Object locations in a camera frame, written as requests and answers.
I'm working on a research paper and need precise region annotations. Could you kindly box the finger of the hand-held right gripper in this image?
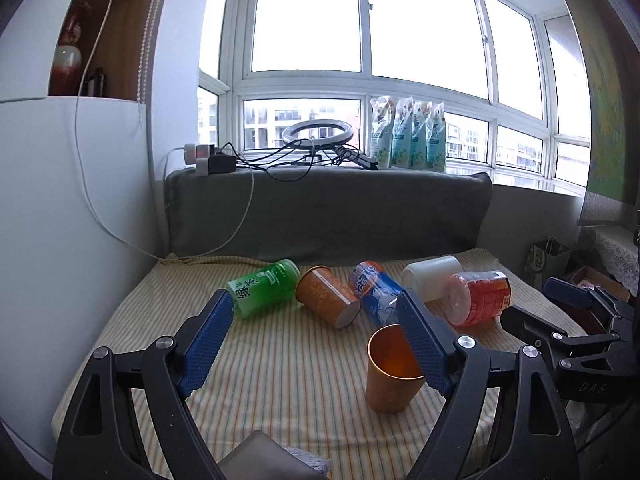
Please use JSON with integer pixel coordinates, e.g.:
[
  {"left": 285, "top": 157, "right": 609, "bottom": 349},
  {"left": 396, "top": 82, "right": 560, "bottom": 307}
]
[
  {"left": 500, "top": 306, "right": 621, "bottom": 368},
  {"left": 544, "top": 276, "right": 632, "bottom": 333}
]

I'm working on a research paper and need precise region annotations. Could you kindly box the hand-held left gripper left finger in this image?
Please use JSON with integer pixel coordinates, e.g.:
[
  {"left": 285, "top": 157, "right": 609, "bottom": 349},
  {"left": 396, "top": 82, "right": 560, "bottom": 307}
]
[{"left": 52, "top": 287, "right": 236, "bottom": 480}]

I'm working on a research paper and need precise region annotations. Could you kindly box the white lace cloth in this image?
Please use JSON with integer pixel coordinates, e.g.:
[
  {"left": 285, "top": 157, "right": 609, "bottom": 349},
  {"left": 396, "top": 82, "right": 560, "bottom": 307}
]
[{"left": 582, "top": 225, "right": 640, "bottom": 296}]

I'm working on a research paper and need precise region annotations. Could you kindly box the white cable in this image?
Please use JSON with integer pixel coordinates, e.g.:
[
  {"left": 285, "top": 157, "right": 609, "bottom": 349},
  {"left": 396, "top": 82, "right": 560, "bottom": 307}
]
[{"left": 75, "top": 0, "right": 256, "bottom": 261}]

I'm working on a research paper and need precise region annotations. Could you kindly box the ring light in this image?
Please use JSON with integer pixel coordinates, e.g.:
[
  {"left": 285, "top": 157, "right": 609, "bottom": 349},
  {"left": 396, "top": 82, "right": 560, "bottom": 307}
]
[{"left": 281, "top": 120, "right": 356, "bottom": 153}]

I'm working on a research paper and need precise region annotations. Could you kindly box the white framed window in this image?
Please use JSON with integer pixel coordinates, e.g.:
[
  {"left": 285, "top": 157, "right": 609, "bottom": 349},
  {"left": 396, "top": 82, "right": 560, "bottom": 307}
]
[{"left": 197, "top": 0, "right": 591, "bottom": 196}]

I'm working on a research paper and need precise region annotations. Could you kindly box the brown cardboard box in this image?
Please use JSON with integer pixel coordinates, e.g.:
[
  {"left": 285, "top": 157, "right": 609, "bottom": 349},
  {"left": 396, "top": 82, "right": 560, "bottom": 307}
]
[{"left": 567, "top": 265, "right": 628, "bottom": 303}]

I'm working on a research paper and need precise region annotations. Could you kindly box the black cable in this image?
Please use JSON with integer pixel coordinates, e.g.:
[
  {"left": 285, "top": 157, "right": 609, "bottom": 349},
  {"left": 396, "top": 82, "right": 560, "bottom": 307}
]
[{"left": 220, "top": 142, "right": 321, "bottom": 181}]

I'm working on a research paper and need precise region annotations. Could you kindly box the copper metal cup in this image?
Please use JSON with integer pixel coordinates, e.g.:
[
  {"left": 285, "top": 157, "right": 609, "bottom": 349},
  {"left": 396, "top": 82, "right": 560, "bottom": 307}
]
[{"left": 365, "top": 324, "right": 426, "bottom": 414}]

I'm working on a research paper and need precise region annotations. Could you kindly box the orange paper cup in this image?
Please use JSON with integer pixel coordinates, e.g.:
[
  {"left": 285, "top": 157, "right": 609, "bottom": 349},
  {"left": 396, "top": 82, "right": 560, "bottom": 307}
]
[{"left": 295, "top": 266, "right": 362, "bottom": 330}]

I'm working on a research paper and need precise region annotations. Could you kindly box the white plastic cup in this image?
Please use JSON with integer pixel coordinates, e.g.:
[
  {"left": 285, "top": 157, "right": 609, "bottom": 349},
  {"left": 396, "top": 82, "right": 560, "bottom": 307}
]
[{"left": 401, "top": 255, "right": 468, "bottom": 303}]

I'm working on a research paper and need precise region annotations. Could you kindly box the green floral refill packet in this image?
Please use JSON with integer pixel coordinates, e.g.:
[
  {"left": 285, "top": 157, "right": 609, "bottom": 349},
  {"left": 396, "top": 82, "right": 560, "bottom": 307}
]
[
  {"left": 410, "top": 100, "right": 432, "bottom": 171},
  {"left": 391, "top": 97, "right": 416, "bottom": 168},
  {"left": 370, "top": 96, "right": 396, "bottom": 168},
  {"left": 426, "top": 101, "right": 447, "bottom": 173}
]

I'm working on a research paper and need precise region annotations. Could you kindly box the white knitted cloth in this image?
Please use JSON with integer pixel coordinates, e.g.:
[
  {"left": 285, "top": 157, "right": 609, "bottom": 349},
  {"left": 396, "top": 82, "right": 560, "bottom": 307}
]
[{"left": 287, "top": 447, "right": 331, "bottom": 476}]

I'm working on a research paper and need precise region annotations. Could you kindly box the striped yellow sheet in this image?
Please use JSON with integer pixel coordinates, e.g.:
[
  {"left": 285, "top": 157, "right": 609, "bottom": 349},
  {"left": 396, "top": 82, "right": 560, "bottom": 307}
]
[{"left": 52, "top": 247, "right": 591, "bottom": 480}]

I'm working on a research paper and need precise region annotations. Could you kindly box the red and white vase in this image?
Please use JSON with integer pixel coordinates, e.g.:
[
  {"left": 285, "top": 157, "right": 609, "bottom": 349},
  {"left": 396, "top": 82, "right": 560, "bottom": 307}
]
[{"left": 50, "top": 2, "right": 93, "bottom": 97}]

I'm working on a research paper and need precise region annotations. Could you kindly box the black power adapter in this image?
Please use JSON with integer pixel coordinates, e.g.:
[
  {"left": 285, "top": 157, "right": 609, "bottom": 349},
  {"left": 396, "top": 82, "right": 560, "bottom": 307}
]
[{"left": 207, "top": 152, "right": 237, "bottom": 175}]

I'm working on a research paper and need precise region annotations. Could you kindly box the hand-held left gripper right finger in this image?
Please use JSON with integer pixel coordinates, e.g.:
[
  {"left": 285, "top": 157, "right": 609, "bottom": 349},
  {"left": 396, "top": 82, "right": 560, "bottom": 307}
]
[{"left": 397, "top": 289, "right": 581, "bottom": 480}]

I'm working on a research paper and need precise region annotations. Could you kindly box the grey cushion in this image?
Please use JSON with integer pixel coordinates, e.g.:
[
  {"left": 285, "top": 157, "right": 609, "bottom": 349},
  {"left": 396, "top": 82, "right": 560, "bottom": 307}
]
[{"left": 165, "top": 166, "right": 493, "bottom": 266}]

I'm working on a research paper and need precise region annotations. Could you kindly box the wall map poster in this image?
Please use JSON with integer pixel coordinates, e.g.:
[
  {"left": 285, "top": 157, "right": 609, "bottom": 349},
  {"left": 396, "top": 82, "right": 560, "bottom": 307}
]
[{"left": 550, "top": 0, "right": 640, "bottom": 201}]

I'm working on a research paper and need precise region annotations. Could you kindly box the green paper bag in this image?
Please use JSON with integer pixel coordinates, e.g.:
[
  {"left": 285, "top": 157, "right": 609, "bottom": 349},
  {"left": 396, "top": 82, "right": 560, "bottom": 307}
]
[{"left": 524, "top": 237, "right": 571, "bottom": 286}]

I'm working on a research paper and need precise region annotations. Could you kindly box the wooden shelf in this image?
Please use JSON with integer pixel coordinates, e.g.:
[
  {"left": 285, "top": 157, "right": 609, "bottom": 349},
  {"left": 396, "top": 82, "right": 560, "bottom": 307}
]
[{"left": 47, "top": 0, "right": 166, "bottom": 103}]

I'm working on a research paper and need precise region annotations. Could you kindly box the white power strip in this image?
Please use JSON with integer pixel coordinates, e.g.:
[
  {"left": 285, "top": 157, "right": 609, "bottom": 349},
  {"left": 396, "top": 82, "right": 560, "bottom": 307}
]
[{"left": 184, "top": 144, "right": 216, "bottom": 177}]

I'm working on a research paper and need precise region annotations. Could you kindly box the grey brown pouch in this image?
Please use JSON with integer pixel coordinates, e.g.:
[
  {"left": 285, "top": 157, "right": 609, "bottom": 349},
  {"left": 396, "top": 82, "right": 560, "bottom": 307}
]
[{"left": 217, "top": 429, "right": 328, "bottom": 480}]

